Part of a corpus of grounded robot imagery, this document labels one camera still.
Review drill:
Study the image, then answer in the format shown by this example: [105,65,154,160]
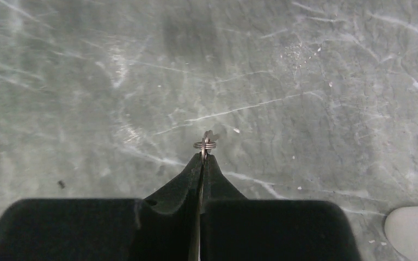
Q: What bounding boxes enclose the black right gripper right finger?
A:
[200,155,361,260]

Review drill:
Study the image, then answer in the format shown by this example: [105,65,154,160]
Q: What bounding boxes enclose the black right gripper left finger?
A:
[0,154,202,260]

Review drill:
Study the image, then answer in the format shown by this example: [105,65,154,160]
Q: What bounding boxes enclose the white PVC pipe frame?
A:
[384,206,418,260]

